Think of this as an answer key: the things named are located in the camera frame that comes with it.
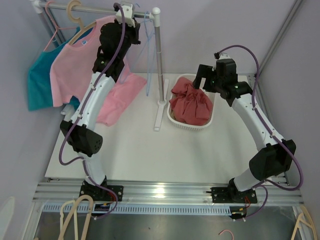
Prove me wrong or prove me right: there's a coral red t shirt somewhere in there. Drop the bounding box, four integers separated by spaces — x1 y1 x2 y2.
169 77 213 118

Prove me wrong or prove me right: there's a light blue wire hanger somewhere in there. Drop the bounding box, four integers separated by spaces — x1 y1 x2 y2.
119 2 151 85
143 11 154 97

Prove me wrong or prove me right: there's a beige wooden hanger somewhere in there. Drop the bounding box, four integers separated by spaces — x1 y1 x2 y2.
66 0 97 46

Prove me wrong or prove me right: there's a light pink t shirt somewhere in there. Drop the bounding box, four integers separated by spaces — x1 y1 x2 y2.
50 16 147 126

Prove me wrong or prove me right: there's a beige t shirt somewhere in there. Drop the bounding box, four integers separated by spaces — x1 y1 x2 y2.
173 112 211 126

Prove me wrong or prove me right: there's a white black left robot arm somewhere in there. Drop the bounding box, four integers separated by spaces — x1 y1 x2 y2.
58 20 147 201

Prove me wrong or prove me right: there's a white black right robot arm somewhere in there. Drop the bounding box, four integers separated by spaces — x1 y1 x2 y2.
192 57 296 203

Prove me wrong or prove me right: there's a teal t shirt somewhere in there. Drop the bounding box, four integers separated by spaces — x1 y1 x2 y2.
27 41 67 111

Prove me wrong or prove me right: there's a pink hanger on floor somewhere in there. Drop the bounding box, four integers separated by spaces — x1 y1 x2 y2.
218 229 235 240

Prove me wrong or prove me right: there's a beige hanger bottom right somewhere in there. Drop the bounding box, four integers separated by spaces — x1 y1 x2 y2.
290 204 318 240

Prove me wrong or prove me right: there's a white perforated plastic basket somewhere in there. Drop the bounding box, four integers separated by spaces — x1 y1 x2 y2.
167 73 215 131

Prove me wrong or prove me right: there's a metal clothes rack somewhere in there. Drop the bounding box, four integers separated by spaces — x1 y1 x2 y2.
31 0 169 132

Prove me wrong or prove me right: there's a beige hangers bottom left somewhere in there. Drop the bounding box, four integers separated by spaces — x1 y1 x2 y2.
58 195 94 240

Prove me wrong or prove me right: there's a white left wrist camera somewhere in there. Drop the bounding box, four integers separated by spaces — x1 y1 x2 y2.
113 1 137 28

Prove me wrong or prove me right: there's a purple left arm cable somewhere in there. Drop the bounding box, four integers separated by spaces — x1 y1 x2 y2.
58 3 126 220

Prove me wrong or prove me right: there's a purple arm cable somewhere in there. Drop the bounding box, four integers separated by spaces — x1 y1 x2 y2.
213 44 305 222
58 3 126 220

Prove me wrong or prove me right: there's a pink wire hanger on rack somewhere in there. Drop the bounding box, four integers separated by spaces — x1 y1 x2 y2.
43 0 80 52

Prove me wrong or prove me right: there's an aluminium frame post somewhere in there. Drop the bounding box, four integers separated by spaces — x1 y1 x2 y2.
254 0 305 80

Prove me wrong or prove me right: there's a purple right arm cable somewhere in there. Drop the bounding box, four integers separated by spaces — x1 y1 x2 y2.
213 44 305 222

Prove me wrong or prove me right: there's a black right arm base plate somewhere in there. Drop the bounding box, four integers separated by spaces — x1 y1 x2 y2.
207 187 258 204

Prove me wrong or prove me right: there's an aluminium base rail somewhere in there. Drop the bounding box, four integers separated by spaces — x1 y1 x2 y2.
32 178 304 207

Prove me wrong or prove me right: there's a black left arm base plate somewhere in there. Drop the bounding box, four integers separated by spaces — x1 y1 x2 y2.
79 184 124 202

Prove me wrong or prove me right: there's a white slotted cable duct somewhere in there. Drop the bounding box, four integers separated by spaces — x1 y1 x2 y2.
42 202 232 216

